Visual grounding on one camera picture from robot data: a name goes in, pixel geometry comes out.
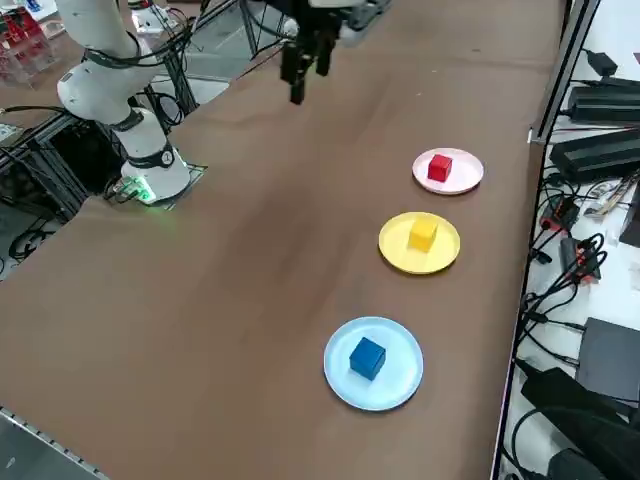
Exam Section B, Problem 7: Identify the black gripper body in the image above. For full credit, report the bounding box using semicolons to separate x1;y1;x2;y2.
285;3;347;51

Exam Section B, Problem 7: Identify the red cube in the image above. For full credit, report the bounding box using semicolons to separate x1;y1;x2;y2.
427;153;454;183

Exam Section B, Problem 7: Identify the yellow cube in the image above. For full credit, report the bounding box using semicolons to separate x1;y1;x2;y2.
407;219;439;253

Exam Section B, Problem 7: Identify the blue cube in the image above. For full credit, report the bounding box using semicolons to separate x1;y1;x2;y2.
348;336;387;382

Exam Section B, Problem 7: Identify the white plate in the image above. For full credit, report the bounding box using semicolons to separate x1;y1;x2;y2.
412;147;485;196

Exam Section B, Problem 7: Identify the yellow plate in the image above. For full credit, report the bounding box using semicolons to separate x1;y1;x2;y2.
378;211;462;276

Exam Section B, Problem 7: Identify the blue plate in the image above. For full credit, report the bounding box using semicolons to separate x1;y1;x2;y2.
323;315;425;413

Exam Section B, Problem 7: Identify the grey metal strut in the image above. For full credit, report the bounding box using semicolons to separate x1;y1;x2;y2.
239;0;264;61

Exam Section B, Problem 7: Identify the clear plastic box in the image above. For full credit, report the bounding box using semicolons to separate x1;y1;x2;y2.
128;5;187;37

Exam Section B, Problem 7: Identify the clear box with red parts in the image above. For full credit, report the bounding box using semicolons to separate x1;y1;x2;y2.
0;9;57;90

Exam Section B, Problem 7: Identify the black power adapter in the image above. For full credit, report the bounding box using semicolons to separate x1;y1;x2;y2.
583;48;619;77

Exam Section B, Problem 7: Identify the black power brick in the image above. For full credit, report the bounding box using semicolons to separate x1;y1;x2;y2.
549;127;640;184
567;77;640;125

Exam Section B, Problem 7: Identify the red and black hub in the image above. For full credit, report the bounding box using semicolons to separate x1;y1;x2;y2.
542;195;582;232
558;235;609;284

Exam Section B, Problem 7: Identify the dark brown board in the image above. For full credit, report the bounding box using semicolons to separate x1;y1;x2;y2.
618;189;640;247

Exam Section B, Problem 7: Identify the flat grey box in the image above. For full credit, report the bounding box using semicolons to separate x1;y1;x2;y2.
574;316;640;402

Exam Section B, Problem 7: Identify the large black bag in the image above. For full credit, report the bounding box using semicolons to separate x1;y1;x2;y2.
519;367;640;480

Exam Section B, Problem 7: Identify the aluminium frame post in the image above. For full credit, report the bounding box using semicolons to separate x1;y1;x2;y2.
527;0;604;146

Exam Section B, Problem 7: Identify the black aluminium frame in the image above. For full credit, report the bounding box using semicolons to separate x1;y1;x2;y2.
0;107;126;226

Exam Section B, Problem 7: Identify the black cable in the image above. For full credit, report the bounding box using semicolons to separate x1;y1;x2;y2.
0;102;71;119

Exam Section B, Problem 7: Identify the aluminium table edge rail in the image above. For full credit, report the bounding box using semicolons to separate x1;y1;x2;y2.
0;404;109;480

